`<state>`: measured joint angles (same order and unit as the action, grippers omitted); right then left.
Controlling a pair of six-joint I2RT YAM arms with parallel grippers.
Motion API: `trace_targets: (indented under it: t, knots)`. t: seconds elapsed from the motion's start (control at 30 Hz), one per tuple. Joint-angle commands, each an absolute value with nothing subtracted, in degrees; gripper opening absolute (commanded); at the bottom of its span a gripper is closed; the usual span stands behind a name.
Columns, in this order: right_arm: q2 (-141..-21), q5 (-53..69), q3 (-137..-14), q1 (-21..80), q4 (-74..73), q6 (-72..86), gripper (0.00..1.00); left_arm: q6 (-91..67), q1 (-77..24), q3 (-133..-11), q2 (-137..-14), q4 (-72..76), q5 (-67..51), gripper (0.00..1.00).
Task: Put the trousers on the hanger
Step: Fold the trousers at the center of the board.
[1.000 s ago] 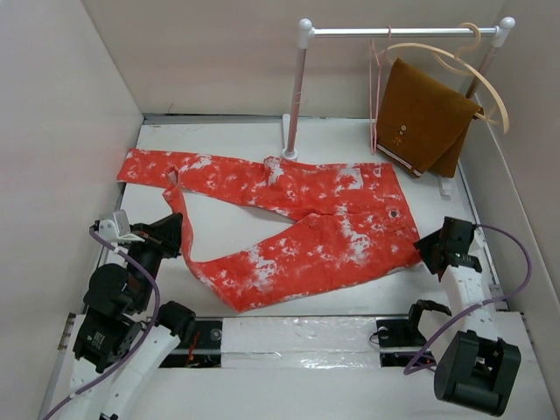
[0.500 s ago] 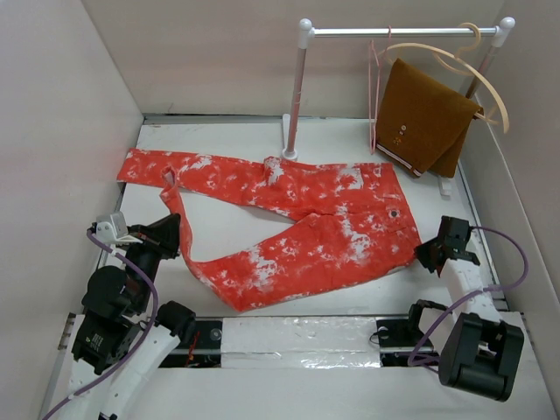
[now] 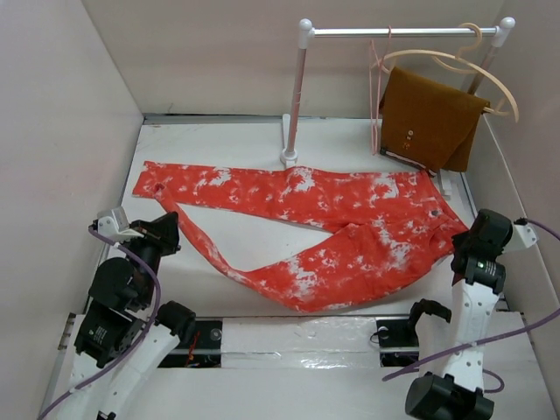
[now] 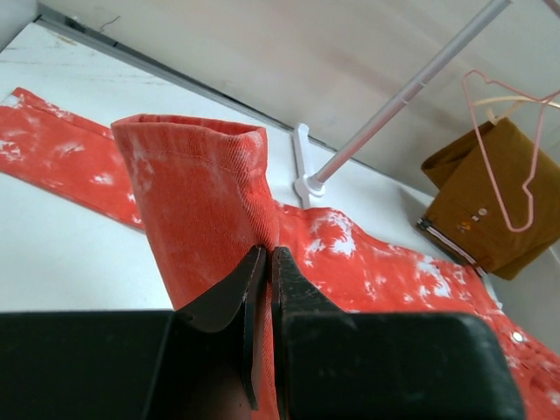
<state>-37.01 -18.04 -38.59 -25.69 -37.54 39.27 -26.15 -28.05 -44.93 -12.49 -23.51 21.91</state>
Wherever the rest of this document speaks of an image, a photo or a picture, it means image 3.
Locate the pink wire hanger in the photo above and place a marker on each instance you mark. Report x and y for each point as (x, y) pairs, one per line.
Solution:
(375, 70)

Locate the white clothes rack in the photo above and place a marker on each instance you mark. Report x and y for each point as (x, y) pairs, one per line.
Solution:
(308, 34)

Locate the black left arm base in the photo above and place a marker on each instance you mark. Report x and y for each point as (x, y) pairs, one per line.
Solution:
(203, 350)

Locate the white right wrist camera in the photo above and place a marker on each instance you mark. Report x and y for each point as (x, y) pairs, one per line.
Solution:
(523, 236)

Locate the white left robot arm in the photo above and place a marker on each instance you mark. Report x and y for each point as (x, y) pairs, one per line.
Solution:
(126, 331)

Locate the orange tie-dye trousers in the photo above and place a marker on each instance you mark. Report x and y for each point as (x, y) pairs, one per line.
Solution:
(263, 243)

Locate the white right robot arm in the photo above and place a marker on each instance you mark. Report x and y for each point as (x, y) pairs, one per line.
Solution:
(450, 384)

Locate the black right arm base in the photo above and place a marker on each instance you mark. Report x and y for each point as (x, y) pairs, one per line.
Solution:
(396, 337)

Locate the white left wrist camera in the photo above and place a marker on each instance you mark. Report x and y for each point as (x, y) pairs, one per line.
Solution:
(113, 224)

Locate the brown folded trousers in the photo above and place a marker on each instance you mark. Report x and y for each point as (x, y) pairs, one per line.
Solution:
(427, 124)

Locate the beige wooden hanger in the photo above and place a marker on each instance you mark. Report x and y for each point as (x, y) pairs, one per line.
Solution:
(458, 64)

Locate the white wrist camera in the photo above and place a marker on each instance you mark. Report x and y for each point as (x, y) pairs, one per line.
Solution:
(523, 236)
(113, 224)

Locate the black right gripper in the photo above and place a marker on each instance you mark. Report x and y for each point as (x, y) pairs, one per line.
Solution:
(459, 238)

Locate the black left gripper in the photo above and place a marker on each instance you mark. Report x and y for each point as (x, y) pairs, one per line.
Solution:
(164, 231)

